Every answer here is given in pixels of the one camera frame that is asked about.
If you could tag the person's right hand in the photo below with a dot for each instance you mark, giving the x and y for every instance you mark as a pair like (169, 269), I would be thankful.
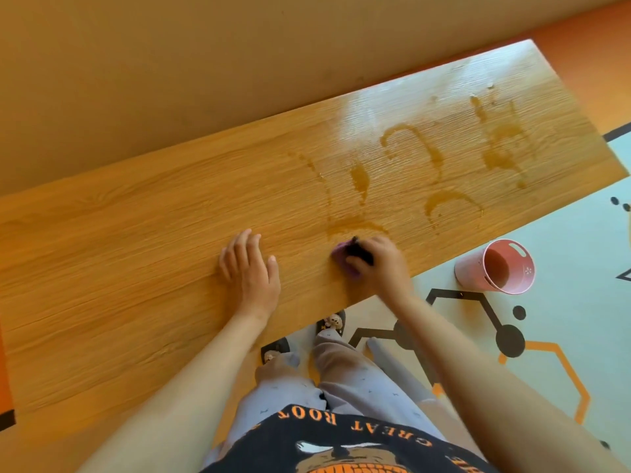
(387, 273)

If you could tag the person's left hand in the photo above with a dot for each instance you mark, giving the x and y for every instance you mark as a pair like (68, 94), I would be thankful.
(251, 278)

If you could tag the purple cleaning cloth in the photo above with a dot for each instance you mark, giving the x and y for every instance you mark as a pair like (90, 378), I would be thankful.
(345, 256)

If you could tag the person's left forearm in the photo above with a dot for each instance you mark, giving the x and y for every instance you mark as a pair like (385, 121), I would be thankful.
(167, 403)

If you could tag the person's right forearm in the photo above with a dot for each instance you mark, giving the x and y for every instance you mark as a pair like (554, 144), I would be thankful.
(498, 389)

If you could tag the black plush-trimmed slipper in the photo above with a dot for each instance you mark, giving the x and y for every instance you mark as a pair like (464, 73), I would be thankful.
(273, 350)
(331, 322)

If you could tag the pink plastic bucket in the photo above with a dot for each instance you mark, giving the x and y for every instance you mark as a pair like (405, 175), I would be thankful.
(471, 270)

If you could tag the wooden table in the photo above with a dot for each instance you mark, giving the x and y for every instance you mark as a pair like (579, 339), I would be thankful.
(172, 241)

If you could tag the grey chair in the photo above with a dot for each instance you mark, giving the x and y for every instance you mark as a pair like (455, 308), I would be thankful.
(404, 369)

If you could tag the black orange printed t-shirt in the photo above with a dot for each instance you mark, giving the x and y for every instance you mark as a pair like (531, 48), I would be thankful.
(345, 443)

